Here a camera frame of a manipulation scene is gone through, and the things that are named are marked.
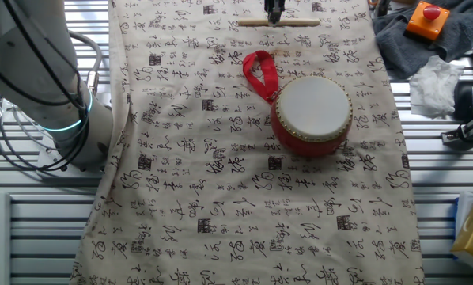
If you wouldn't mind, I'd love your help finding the black base cable bundle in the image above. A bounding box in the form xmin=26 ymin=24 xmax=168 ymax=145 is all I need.
xmin=0 ymin=97 xmax=91 ymax=173

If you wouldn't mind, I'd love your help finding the beige calligraphy print cloth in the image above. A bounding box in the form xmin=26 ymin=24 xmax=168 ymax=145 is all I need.
xmin=69 ymin=0 xmax=426 ymax=285

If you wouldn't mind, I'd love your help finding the white crumpled tissue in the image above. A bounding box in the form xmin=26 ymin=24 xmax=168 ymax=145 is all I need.
xmin=408 ymin=55 xmax=465 ymax=119

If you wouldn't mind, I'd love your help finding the wooden drumstick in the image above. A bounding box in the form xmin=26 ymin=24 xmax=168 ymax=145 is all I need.
xmin=237 ymin=17 xmax=322 ymax=28

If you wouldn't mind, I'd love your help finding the orange emergency stop box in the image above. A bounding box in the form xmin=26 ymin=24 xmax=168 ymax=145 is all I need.
xmin=405 ymin=0 xmax=451 ymax=43

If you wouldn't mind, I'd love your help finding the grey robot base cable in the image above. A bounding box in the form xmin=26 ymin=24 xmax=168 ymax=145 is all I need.
xmin=68 ymin=30 xmax=104 ymax=96

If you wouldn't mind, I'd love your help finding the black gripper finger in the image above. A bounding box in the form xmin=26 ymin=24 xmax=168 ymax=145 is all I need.
xmin=263 ymin=0 xmax=276 ymax=25
xmin=274 ymin=0 xmax=287 ymax=25

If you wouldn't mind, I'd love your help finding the red ribbon strap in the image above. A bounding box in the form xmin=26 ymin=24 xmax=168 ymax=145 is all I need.
xmin=242 ymin=50 xmax=280 ymax=106

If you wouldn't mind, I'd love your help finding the red drum with white skin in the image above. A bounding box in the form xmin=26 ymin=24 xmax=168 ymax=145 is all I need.
xmin=270 ymin=74 xmax=354 ymax=158

